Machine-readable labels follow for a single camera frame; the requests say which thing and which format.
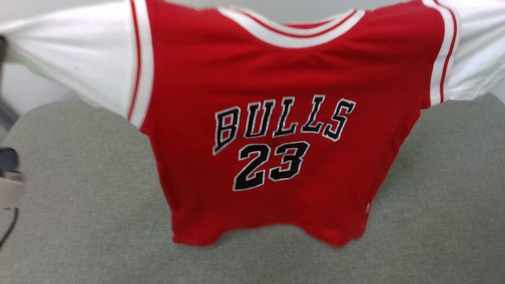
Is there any red Bulls 23 jersey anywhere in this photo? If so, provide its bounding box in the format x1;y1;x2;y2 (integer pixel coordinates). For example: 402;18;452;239
0;0;505;247

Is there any grey fabric sofa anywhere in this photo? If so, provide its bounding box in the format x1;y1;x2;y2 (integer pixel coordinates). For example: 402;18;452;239
0;93;505;284

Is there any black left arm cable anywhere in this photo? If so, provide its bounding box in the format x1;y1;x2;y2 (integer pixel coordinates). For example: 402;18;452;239
0;208;19;250

